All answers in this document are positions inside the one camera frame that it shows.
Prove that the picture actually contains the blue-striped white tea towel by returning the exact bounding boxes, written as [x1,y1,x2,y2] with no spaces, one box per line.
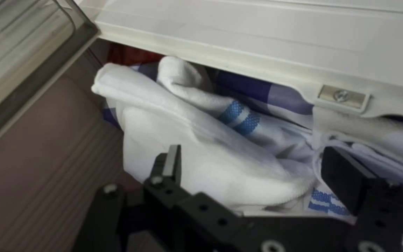
[90,55,317,215]

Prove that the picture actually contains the red object in cabinet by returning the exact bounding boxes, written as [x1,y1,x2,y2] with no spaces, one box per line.
[103,41,163,68]

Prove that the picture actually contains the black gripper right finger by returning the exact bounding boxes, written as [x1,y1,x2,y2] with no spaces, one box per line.
[320,145,380,213]

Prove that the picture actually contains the tinted transparent cabinet door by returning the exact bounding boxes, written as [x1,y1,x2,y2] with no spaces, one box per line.
[0,0,102,159]

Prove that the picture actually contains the blue checked cloth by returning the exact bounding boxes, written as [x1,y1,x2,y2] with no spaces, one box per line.
[208,69,314,120]

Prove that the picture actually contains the white three-tier cabinet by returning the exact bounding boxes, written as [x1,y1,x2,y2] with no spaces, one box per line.
[0,0,403,252]

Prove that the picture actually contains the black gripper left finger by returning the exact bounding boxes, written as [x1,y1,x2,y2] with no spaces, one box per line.
[146,143,183,191]

